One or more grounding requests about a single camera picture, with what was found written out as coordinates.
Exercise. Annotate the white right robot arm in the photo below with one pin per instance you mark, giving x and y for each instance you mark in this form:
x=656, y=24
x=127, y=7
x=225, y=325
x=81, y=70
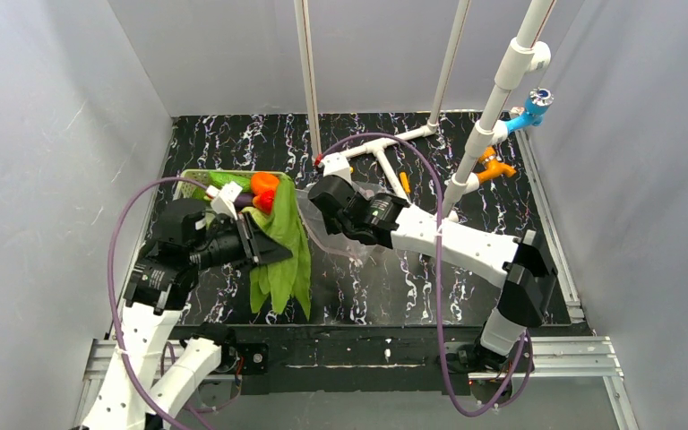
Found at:
x=522, y=267

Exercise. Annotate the white faucet pipe stand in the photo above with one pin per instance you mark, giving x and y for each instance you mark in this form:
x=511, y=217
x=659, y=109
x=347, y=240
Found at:
x=525, y=54

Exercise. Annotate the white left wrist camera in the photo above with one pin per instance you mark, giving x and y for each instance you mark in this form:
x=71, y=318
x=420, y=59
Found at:
x=222, y=200

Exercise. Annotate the white pvc pipe frame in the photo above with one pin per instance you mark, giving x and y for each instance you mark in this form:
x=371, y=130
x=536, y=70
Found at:
x=377, y=146

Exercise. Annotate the orange faucet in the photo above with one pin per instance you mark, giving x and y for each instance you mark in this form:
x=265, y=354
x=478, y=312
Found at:
x=493, y=166

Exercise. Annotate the red apple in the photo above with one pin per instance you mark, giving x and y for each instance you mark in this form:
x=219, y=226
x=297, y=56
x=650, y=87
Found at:
x=264, y=201

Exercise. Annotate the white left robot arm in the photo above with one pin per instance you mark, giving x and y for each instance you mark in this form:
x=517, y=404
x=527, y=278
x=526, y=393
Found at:
x=184, y=243

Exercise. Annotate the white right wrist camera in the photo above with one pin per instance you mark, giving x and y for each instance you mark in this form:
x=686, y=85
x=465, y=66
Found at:
x=336, y=164

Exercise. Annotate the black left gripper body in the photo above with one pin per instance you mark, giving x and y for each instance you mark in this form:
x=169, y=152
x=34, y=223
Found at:
x=248, y=240

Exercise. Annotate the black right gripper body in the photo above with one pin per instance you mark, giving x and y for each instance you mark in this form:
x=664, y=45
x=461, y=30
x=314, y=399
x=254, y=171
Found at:
x=347, y=219

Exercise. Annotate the green cucumber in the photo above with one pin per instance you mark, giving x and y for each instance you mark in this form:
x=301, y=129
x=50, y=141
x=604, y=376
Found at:
x=220, y=178

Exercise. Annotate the purple eggplant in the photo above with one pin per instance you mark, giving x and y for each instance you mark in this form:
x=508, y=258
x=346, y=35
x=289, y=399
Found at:
x=244, y=200

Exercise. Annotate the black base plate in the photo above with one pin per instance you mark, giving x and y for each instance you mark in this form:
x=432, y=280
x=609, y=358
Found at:
x=348, y=358

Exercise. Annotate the green leafy vegetable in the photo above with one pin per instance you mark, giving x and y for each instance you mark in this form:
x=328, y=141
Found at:
x=290, y=278

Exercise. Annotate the aluminium rail frame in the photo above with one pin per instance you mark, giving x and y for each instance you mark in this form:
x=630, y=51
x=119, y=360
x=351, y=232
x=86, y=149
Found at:
x=558, y=356

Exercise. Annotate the pale green plastic basket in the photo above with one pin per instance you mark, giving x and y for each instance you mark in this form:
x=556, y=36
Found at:
x=200, y=176

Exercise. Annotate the blue faucet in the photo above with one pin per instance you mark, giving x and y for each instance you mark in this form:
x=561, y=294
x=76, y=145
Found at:
x=535, y=106

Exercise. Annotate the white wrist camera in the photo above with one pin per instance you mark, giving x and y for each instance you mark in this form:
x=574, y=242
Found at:
x=222, y=200
x=336, y=164

